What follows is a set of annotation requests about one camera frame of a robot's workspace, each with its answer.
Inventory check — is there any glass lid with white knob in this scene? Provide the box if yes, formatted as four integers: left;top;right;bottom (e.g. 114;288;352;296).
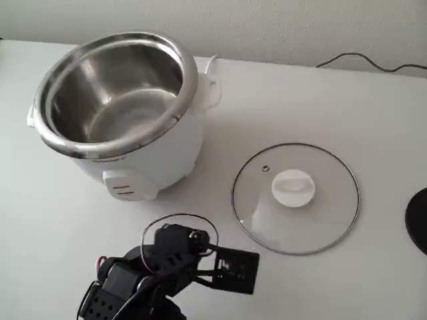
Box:
231;142;362;256

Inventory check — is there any white electric rice cooker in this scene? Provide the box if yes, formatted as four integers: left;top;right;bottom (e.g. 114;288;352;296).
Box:
26;31;223;201

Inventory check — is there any stainless steel inner pot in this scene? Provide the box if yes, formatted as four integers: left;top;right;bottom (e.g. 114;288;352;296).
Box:
45;43;186;143

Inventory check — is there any black round stand base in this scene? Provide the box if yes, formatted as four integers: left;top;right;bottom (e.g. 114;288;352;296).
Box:
404;187;427;256

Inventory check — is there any thin looped camera cable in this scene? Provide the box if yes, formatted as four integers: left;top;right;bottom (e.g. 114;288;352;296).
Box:
140;213;220;271

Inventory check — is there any white power cord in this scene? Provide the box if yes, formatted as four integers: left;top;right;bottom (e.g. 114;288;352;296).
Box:
203;55;218;79

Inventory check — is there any black cable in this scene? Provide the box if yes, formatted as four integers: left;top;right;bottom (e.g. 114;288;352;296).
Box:
315;53;427;73

